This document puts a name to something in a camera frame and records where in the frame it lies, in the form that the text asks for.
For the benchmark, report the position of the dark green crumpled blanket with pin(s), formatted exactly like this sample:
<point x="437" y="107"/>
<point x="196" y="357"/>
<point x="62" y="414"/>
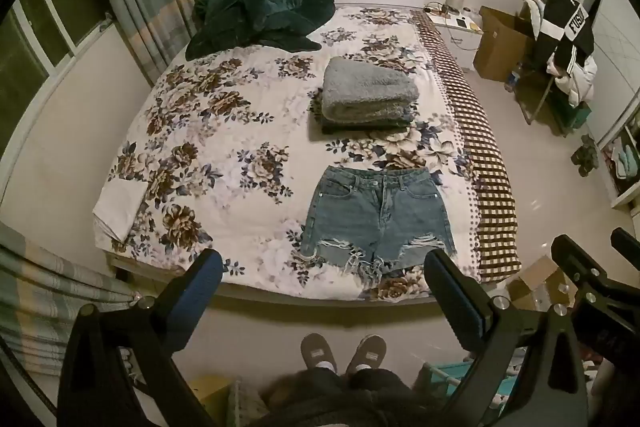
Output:
<point x="260" y="12"/>

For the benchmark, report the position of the grey folded fleece blanket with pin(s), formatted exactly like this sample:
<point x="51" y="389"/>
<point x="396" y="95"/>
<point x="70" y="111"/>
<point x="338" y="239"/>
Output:
<point x="367" y="87"/>

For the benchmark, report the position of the floral bed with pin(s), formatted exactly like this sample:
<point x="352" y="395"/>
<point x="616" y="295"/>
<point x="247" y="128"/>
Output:
<point x="225" y="117"/>

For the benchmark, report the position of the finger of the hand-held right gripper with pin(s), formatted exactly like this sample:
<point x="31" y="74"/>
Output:
<point x="580" y="264"/>
<point x="627" y="243"/>

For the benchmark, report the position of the person's right grey slipper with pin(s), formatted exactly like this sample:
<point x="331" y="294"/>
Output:
<point x="367" y="353"/>

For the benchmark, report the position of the plastic water bottle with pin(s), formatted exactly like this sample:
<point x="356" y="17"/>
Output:
<point x="512" y="78"/>

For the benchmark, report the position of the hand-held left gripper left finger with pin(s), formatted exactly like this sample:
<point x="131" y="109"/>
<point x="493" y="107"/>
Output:
<point x="200" y="289"/>

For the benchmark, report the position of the dark folded cloth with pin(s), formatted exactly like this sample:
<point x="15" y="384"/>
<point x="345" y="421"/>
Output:
<point x="330" y="127"/>

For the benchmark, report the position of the person's left grey slipper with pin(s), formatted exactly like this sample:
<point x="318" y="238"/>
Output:
<point x="320" y="353"/>

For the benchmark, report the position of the blue denim shorts pants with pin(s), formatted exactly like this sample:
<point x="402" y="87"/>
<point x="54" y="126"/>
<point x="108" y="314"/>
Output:
<point x="370" y="212"/>

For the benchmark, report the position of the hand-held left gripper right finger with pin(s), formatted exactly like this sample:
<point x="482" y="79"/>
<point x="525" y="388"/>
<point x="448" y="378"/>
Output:
<point x="452" y="302"/>

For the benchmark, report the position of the white nightstand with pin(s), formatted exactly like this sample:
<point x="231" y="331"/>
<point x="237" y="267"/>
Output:
<point x="465" y="42"/>

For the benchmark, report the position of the yellow box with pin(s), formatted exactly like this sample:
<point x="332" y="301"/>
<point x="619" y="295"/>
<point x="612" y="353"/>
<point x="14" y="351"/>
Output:
<point x="212" y="399"/>

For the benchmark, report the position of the teal basket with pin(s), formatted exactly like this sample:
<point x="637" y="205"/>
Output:
<point x="452" y="374"/>

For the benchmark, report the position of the person's right forearm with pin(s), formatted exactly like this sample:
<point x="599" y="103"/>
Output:
<point x="617" y="397"/>

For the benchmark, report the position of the person's grey slipper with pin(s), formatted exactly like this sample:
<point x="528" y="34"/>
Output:
<point x="367" y="353"/>
<point x="320" y="353"/>

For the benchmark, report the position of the brown checked bed cover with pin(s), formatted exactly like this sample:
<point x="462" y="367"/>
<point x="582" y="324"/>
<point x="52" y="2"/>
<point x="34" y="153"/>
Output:
<point x="487" y="167"/>

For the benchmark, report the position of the large cardboard box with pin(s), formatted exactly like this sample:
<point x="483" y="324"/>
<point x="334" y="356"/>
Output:
<point x="500" y="42"/>

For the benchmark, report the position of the small open cardboard box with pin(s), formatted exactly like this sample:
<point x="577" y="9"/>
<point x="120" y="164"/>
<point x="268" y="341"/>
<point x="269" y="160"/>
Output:
<point x="542" y="282"/>

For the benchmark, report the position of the white storage shelf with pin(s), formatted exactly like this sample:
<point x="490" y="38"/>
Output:
<point x="622" y="167"/>

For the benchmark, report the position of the black and white jacket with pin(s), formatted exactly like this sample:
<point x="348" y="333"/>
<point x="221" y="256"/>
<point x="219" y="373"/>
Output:
<point x="565" y="24"/>

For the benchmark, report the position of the window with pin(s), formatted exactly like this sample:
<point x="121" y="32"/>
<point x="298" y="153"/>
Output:
<point x="35" y="37"/>

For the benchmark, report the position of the green plush toy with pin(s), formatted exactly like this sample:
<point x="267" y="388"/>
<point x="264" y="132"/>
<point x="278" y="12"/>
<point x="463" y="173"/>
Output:
<point x="586" y="156"/>

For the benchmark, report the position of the chair with clothes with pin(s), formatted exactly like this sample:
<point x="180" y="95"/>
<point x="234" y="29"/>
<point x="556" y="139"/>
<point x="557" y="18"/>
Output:
<point x="542" y="99"/>

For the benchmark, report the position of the person's dark clothing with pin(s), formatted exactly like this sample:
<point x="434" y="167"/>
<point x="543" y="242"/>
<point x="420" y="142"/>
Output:
<point x="350" y="399"/>

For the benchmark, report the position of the white folded cloth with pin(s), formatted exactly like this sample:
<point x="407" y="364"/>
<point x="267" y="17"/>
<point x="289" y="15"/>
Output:
<point x="120" y="207"/>

